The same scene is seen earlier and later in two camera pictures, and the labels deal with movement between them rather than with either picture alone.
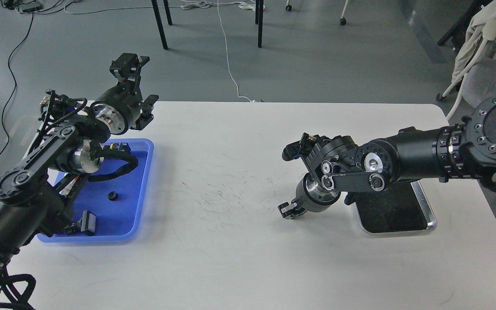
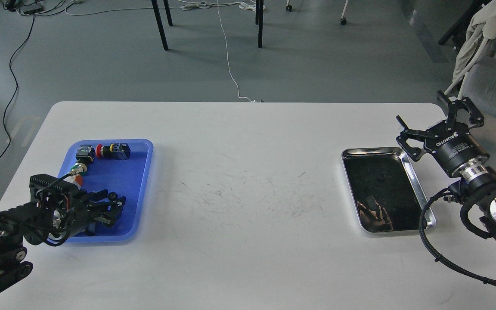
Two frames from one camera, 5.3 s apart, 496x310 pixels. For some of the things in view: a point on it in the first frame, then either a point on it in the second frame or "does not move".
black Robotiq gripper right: x=309 y=197 → x=451 y=144
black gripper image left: x=121 y=106 → x=81 y=213
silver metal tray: x=402 y=207 does not move
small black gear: x=112 y=196 does not move
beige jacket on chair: x=485 y=26 does not move
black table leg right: x=258 y=18 does not move
